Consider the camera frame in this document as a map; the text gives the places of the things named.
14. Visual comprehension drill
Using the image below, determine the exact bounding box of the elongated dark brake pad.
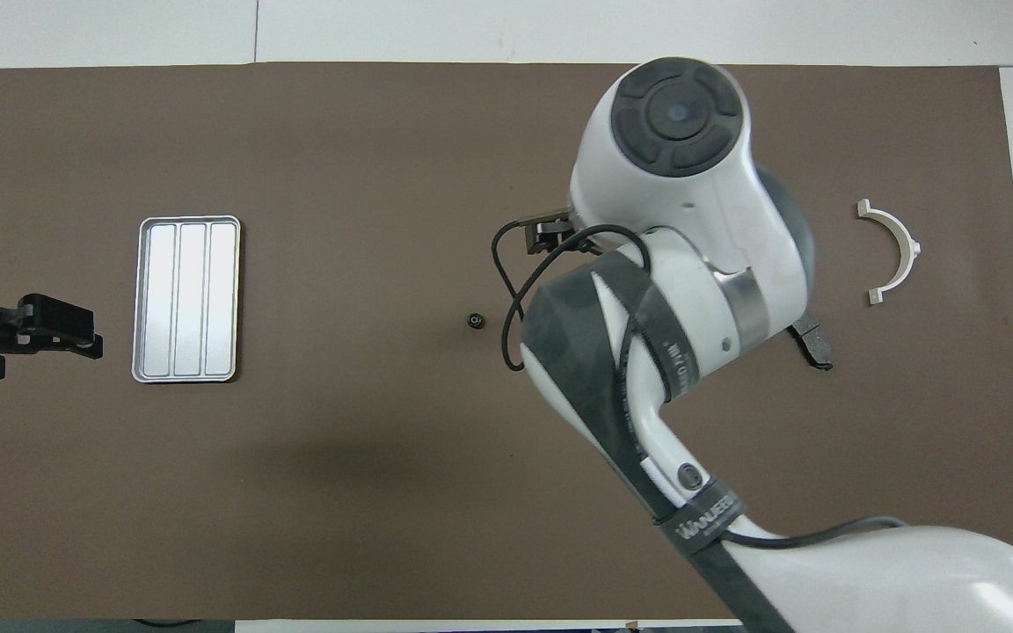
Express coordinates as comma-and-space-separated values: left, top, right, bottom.
786, 324, 834, 371

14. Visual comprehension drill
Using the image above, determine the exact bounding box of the white half-ring bracket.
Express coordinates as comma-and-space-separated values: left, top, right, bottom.
856, 200, 922, 306

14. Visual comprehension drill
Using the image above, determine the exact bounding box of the brown table mat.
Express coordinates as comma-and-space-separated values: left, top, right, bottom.
0, 62, 1013, 621

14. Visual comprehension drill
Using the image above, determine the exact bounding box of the silver metal tray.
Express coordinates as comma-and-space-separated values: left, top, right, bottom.
132, 215, 242, 384

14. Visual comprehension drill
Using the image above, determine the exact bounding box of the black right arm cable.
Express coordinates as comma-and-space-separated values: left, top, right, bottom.
490, 220, 912, 553

